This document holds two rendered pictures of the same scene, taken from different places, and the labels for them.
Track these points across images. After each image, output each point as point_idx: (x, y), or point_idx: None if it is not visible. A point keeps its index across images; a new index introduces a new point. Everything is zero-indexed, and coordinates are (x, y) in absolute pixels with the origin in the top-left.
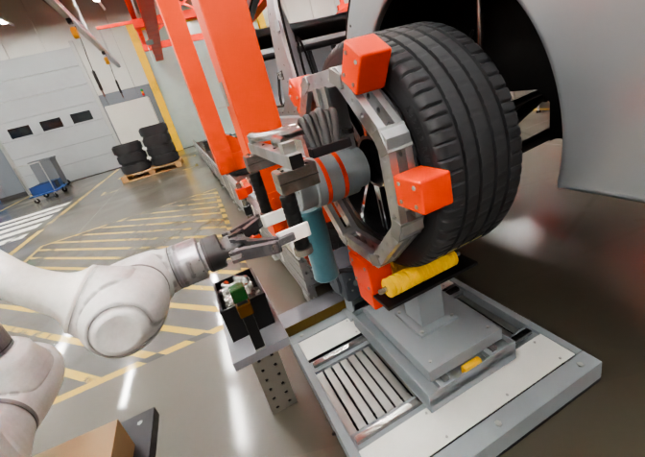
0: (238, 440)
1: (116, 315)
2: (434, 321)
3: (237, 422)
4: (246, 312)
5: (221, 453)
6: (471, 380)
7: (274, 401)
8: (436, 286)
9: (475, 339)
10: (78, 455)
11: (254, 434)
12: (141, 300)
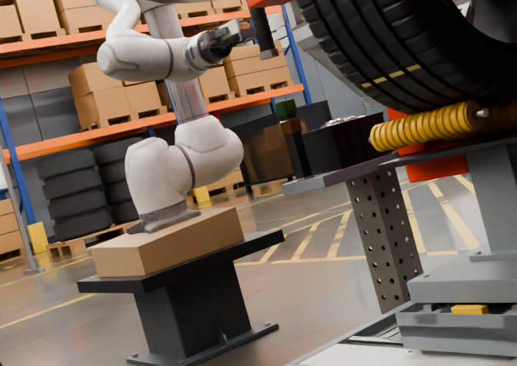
0: (344, 323)
1: (102, 48)
2: (511, 249)
3: (363, 314)
4: (285, 129)
5: (325, 324)
6: (466, 338)
7: (384, 303)
8: (505, 181)
9: (493, 276)
10: (205, 214)
11: (355, 325)
12: (115, 44)
